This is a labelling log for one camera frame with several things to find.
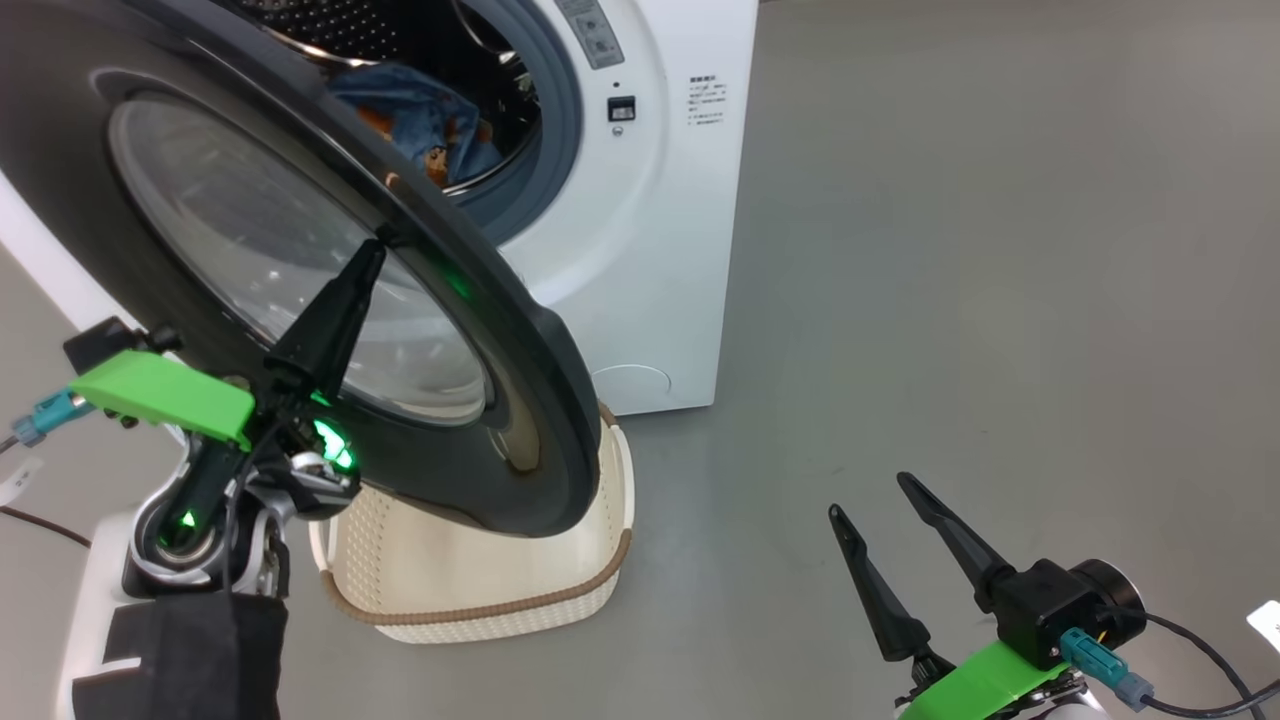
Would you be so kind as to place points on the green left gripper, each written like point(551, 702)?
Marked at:
point(170, 395)

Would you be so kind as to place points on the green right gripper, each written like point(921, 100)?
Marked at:
point(980, 685)

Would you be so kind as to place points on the blue bear print garment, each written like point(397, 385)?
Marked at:
point(400, 90)
point(465, 150)

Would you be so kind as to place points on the black rimmed glass washer door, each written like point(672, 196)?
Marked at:
point(100, 100)

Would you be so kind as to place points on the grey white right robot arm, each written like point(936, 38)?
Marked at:
point(1075, 712)

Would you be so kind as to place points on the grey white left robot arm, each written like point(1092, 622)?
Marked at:
point(180, 650)

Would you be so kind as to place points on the grey rubber door gasket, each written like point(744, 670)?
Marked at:
point(560, 120)

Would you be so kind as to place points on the white washing machine body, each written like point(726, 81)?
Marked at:
point(660, 250)

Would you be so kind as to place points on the black door latch socket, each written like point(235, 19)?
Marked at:
point(622, 108)

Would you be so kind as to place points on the cream perforated laundry basket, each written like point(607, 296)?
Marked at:
point(480, 570)

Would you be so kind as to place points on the round white filter cover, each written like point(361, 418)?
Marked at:
point(632, 385)

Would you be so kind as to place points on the grey warning sticker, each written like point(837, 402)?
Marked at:
point(592, 30)

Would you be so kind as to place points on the small printed text label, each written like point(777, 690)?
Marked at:
point(707, 100)

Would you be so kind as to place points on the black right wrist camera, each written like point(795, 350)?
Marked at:
point(1050, 605)

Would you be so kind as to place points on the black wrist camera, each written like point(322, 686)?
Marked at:
point(1050, 605)
point(100, 340)

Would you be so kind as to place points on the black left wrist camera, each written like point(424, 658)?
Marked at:
point(100, 340)

